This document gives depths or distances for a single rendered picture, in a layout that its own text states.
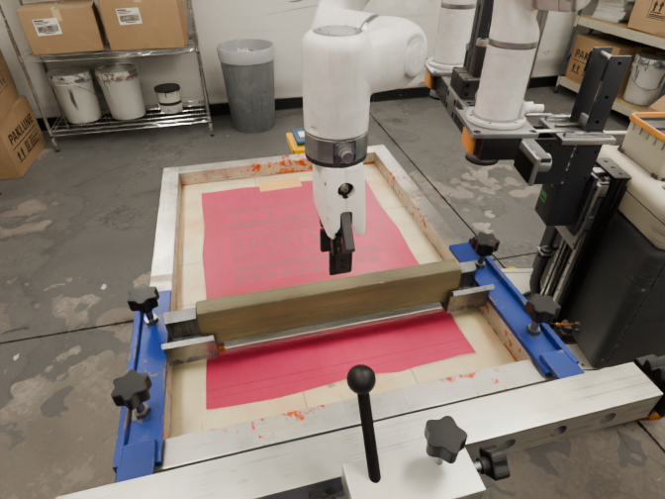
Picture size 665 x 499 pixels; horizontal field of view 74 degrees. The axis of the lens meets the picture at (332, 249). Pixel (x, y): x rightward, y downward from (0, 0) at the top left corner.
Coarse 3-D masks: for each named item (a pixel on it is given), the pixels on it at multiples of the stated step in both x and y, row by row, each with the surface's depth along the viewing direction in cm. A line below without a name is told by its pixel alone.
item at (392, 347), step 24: (288, 192) 108; (312, 192) 108; (384, 216) 100; (384, 240) 92; (384, 264) 86; (408, 264) 86; (336, 336) 72; (360, 336) 72; (384, 336) 72; (408, 336) 72; (432, 336) 72; (456, 336) 72; (360, 360) 68; (384, 360) 68; (408, 360) 68; (432, 360) 68
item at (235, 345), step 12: (384, 312) 70; (396, 312) 70; (408, 312) 70; (420, 312) 70; (432, 312) 71; (324, 324) 68; (336, 324) 68; (348, 324) 68; (360, 324) 69; (372, 324) 69; (264, 336) 66; (276, 336) 66; (288, 336) 66; (300, 336) 67; (228, 348) 65; (240, 348) 65
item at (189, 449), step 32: (256, 160) 114; (288, 160) 114; (384, 160) 114; (160, 192) 101; (416, 192) 101; (160, 224) 91; (160, 256) 82; (448, 256) 84; (160, 288) 75; (512, 352) 68; (416, 384) 60; (448, 384) 60; (480, 384) 60; (512, 384) 60; (288, 416) 56; (320, 416) 56; (352, 416) 56; (384, 416) 56; (192, 448) 53; (224, 448) 53; (256, 448) 53
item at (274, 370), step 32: (224, 192) 108; (256, 192) 108; (224, 224) 97; (224, 256) 88; (224, 288) 81; (256, 288) 81; (224, 352) 69; (256, 352) 69; (288, 352) 69; (320, 352) 69; (224, 384) 64; (256, 384) 64; (288, 384) 64; (320, 384) 64
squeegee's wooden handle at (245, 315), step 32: (288, 288) 65; (320, 288) 65; (352, 288) 66; (384, 288) 67; (416, 288) 69; (448, 288) 71; (224, 320) 63; (256, 320) 65; (288, 320) 66; (320, 320) 68
